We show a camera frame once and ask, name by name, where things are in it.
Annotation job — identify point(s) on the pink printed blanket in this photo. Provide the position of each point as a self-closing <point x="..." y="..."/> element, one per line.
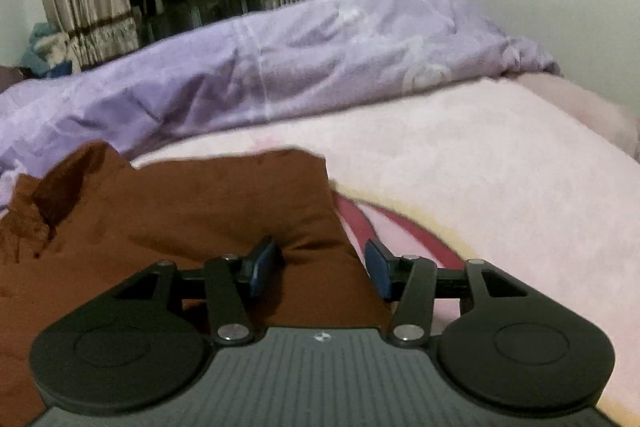
<point x="475" y="167"/>

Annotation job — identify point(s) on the purple duvet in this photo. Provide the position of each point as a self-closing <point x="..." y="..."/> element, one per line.
<point x="300" y="57"/>

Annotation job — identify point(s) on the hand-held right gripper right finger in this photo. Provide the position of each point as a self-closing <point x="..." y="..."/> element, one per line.
<point x="379" y="269"/>

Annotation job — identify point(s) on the pile of plush cloths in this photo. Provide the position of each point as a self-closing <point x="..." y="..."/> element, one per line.
<point x="50" y="49"/>

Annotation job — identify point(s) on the brown garment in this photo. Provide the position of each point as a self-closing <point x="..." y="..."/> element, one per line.
<point x="200" y="207"/>

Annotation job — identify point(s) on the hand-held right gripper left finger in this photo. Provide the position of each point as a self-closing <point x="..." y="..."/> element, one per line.
<point x="264" y="267"/>

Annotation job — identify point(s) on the pale pink folded bedding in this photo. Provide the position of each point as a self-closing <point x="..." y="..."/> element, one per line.
<point x="590" y="107"/>

